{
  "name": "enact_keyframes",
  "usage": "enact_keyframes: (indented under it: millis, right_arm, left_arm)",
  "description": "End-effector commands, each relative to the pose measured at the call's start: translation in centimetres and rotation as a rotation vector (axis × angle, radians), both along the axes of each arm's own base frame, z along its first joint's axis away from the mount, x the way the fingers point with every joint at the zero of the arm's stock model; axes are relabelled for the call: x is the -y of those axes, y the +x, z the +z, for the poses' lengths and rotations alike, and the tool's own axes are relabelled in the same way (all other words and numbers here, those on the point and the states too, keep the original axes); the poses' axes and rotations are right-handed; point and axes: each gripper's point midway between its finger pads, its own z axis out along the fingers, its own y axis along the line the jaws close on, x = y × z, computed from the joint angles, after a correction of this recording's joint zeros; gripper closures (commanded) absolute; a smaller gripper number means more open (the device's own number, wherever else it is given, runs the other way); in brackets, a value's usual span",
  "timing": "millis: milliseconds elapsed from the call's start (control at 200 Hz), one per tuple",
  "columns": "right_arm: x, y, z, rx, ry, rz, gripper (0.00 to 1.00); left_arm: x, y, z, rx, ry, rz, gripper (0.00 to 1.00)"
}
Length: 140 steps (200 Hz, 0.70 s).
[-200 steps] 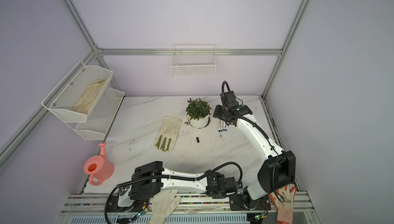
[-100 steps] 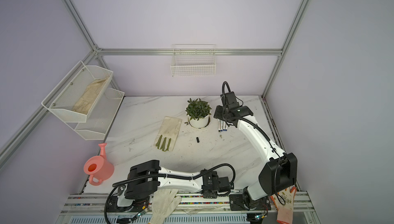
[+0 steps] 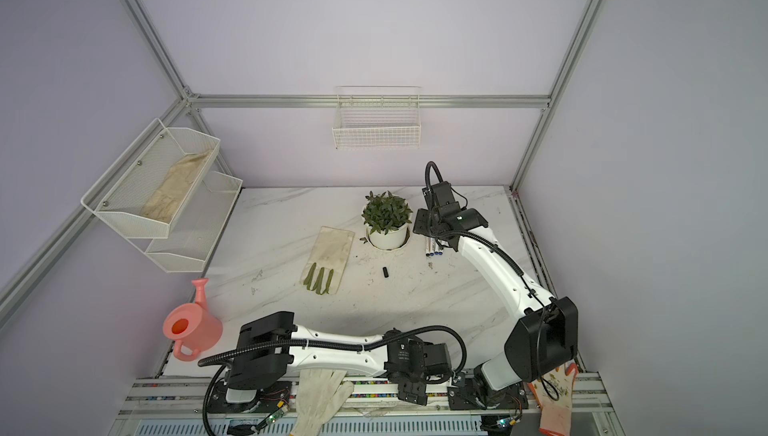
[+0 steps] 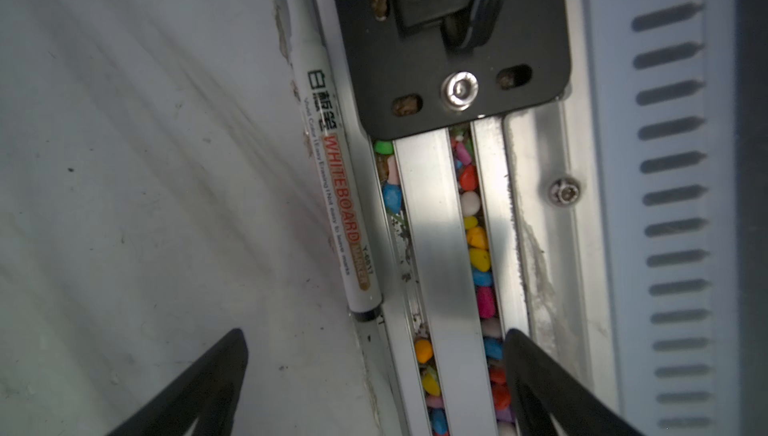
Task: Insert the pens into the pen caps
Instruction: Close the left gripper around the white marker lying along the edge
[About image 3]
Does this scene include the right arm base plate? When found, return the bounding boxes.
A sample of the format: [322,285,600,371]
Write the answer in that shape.
[447,376,529,411]

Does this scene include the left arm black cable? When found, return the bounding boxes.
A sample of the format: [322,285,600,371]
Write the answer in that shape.
[197,324,468,377]

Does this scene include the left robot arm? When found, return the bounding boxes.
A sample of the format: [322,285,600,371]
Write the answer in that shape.
[198,311,467,406]

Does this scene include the beige glove in shelf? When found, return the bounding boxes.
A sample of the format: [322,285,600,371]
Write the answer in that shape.
[140,150,211,223]

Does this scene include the white work glove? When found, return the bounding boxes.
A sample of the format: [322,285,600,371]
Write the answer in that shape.
[291,369,354,436]

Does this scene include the white mesh shelf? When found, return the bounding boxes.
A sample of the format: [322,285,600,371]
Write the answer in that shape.
[81,119,220,239]
[145,170,242,273]

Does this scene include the orange white glove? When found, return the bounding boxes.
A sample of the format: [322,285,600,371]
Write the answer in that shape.
[528,360,578,436]

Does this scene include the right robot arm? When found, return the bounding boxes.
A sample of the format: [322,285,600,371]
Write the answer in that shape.
[414,181,578,406]

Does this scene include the potted green plant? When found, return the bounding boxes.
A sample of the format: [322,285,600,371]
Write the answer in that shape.
[361,191,412,251]

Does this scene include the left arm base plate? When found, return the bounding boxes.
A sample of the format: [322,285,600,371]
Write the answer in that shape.
[207,381,292,414]

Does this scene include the green bean pods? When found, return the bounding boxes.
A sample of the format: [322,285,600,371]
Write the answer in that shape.
[302,262,335,295]

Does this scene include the white wire basket back wall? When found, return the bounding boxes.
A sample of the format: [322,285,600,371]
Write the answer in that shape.
[332,86,422,150]

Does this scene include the lower white mesh shelf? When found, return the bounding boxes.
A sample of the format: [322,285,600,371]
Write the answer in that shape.
[145,170,242,273]

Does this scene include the upper white mesh shelf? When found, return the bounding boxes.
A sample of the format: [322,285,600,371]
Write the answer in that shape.
[81,119,220,239]

